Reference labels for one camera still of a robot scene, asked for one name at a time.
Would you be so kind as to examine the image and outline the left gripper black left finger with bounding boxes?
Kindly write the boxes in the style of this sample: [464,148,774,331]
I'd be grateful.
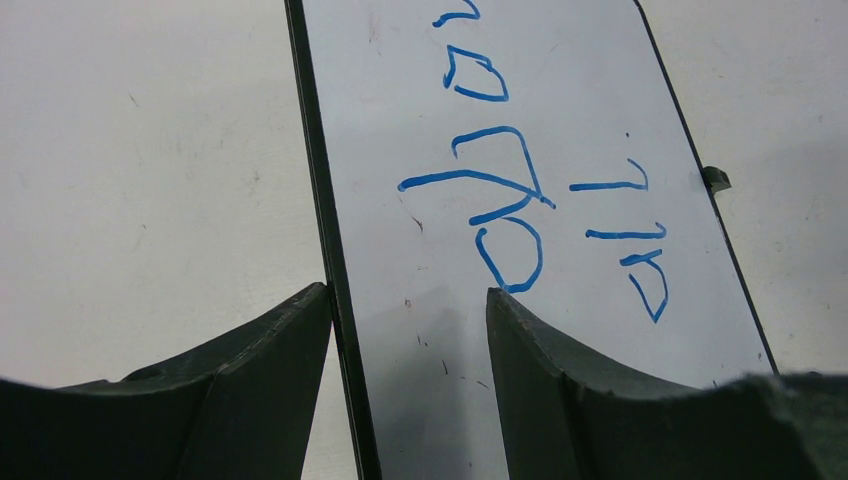
[1,283,332,479]

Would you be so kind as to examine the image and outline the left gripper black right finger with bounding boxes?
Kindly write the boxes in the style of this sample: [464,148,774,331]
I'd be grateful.
[486,288,847,479]

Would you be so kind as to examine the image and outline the black framed whiteboard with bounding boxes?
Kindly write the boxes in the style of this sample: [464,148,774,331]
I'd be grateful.
[285,1,775,479]

